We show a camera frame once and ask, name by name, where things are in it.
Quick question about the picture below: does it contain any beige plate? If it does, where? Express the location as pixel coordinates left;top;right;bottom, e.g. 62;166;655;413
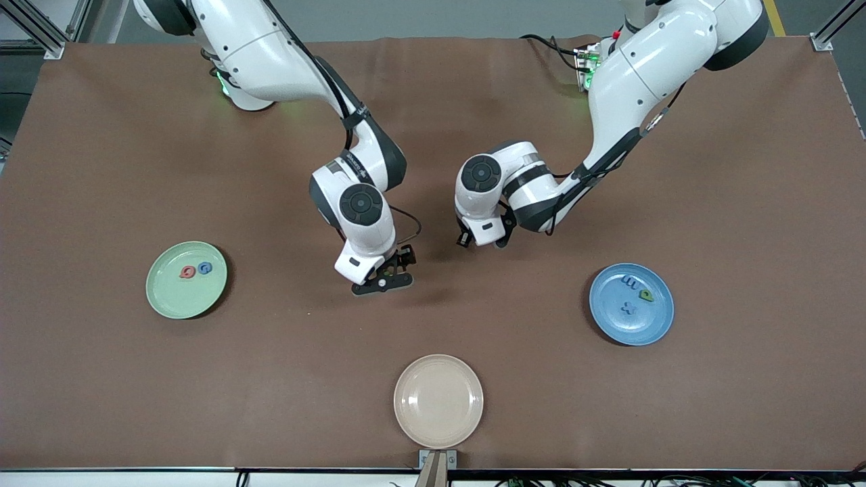
393;354;485;450

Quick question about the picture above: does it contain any blue plate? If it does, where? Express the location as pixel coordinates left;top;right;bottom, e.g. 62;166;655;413
589;262;675;347

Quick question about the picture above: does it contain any green plate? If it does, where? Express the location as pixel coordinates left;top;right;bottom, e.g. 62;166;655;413
145;241;229;320

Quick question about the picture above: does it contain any brown table cover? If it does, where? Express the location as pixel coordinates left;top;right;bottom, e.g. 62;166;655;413
0;35;866;472

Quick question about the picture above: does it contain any white table edge strip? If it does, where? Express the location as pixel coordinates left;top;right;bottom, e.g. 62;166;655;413
0;468;866;487

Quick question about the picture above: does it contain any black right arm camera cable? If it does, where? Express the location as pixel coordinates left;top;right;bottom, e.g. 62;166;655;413
264;0;423;251

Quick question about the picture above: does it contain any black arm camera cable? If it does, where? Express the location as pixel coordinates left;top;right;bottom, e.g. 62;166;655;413
264;0;423;251
545;81;687;237

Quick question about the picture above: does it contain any black left arm base cable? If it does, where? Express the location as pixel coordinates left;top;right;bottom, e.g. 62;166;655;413
520;34;584;72

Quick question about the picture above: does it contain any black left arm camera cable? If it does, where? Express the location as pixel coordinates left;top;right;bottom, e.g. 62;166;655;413
545;81;687;237

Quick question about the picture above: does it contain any camera mount post with bracket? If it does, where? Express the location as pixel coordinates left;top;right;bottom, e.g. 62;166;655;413
414;449;458;487

